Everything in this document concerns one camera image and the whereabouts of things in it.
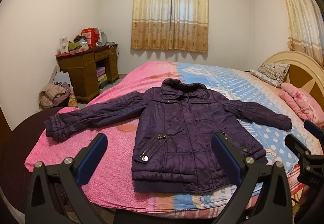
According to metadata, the purple padded jacket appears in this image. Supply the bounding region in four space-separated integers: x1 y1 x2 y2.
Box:
45 79 292 194

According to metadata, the beige clothes pile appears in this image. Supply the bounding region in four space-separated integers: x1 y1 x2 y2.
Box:
38 82 71 108

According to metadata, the pink folded quilt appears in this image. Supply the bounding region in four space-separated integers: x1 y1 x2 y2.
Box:
279 83 324 128

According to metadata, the pink and blue bedspread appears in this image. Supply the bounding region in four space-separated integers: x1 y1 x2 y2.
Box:
24 60 324 214

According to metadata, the cream wooden headboard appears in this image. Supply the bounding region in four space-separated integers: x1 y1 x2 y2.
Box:
263 51 324 109

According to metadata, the grey patterned pillow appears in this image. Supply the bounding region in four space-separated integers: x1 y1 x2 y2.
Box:
248 63 291 88

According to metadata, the brown wooden desk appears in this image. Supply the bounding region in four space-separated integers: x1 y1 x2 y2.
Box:
56 43 119 102

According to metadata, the beige side curtain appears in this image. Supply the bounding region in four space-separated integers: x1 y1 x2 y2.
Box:
284 0 323 66

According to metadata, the white card box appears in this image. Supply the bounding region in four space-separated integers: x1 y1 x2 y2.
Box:
59 37 69 54

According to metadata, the red gift box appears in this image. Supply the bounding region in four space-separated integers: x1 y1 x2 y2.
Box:
81 28 100 48

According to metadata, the beige window curtain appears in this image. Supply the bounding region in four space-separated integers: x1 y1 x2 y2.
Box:
131 0 209 54

